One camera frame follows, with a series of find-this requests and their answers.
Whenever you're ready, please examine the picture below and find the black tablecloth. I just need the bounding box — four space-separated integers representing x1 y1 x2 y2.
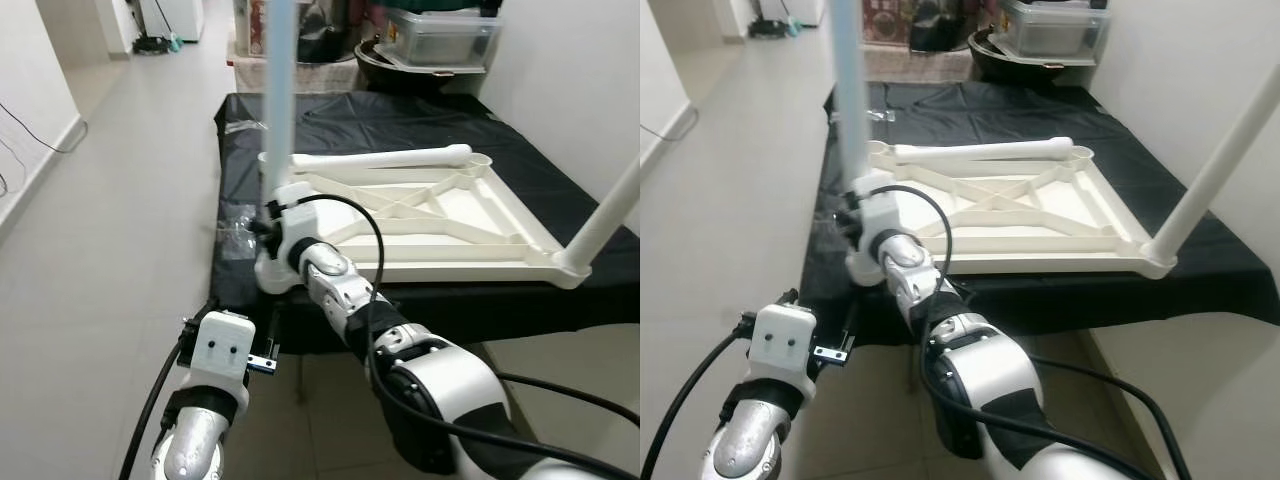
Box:
800 80 1280 346
210 92 641 356

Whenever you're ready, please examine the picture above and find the clear plastic storage box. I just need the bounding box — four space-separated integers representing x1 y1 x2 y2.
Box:
385 8 501 71
995 0 1111 61

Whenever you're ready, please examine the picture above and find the white plastic table leg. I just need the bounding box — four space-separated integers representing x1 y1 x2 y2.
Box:
893 137 1076 163
290 144 473 171
255 0 303 294
553 158 641 276
1140 62 1280 271
828 0 893 288

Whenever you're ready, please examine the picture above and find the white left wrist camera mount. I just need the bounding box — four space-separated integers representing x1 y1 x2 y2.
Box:
750 303 819 388
190 310 256 388

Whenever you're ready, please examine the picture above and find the crumpled clear tape patch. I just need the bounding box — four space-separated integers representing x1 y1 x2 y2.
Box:
216 203 263 263

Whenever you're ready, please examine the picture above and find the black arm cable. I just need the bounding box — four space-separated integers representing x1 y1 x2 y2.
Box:
495 373 641 426
1030 355 1193 480
640 310 759 479
118 318 198 480

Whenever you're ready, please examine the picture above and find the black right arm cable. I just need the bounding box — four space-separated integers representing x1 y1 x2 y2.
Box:
1030 355 1193 480
495 373 641 426

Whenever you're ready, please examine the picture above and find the speckled grey right wrist camera mount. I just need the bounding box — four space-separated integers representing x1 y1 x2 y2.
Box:
850 172 903 251
262 183 321 263

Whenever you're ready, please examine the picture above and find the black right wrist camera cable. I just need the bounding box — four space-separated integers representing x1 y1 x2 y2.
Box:
290 193 641 479
880 184 1161 480

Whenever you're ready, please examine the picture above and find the beige cloth covered bench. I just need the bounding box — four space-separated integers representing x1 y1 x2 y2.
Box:
860 45 987 86
235 55 373 96

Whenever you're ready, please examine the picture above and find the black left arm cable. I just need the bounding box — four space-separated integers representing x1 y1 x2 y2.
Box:
118 318 198 480
640 310 759 479

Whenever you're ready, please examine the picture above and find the thin black wall cable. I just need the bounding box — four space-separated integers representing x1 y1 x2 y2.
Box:
0 100 89 156
640 100 698 143

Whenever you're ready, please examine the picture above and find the black wok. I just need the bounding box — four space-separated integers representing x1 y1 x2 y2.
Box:
968 28 1101 87
355 40 491 93

